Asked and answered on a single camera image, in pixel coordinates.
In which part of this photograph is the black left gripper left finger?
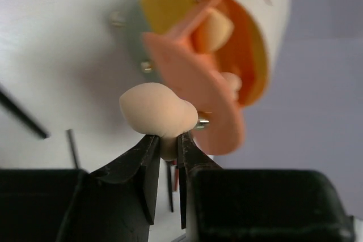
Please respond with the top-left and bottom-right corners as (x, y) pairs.
(1, 135), (160, 241)

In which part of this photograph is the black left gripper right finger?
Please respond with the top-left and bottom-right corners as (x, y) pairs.
(177, 133), (354, 241)

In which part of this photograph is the pink gourd makeup sponge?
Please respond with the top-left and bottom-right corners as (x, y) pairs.
(119, 82), (198, 161)

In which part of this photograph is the yellow teardrop makeup sponge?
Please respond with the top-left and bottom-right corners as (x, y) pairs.
(195, 9), (234, 53)

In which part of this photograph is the slim black makeup brush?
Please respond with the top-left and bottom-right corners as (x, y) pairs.
(166, 162), (174, 213)

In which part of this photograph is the cream cylindrical makeup organizer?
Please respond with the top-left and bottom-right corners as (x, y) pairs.
(111, 0), (291, 112)

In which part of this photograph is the red lip gloss tube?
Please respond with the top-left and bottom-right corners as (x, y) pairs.
(173, 166), (179, 192)

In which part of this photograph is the thin black mascara wand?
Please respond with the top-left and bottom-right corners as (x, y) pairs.
(66, 129), (81, 169)

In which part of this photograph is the beige gourd sponge in drawer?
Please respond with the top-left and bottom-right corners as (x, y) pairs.
(221, 72), (242, 101)

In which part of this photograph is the black powder brush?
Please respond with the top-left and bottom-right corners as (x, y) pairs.
(1, 86), (50, 139)

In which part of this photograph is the orange organizer drawer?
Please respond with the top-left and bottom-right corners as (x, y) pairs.
(141, 0), (246, 155)

